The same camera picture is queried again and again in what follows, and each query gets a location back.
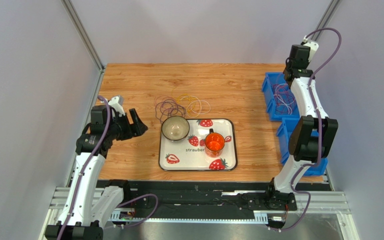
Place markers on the near blue plastic bin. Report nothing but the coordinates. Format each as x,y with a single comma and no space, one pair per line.
283,133

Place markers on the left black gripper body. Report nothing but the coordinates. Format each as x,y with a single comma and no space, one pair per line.
121,129

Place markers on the beige ceramic bowl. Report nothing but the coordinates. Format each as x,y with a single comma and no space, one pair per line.
175,128

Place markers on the orange transparent mug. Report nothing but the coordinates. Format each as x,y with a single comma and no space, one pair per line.
214,144

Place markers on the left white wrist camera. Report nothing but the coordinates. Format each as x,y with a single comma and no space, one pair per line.
116,102

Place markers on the blue plastic bin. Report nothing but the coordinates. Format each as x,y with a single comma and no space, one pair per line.
283,133
279,99

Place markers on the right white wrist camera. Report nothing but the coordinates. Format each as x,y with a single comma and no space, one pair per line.
313,45

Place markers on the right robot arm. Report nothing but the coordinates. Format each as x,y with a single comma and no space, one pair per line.
313,136

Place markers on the aluminium frame rail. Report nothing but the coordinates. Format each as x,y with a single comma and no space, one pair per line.
316,202

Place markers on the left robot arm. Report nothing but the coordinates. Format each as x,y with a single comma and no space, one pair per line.
81,219

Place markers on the far blue plastic bin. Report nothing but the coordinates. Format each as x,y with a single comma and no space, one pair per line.
279,99

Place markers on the white strawberry tray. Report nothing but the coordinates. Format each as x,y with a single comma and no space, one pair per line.
189,153

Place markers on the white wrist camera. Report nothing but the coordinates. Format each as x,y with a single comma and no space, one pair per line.
116,102
313,45

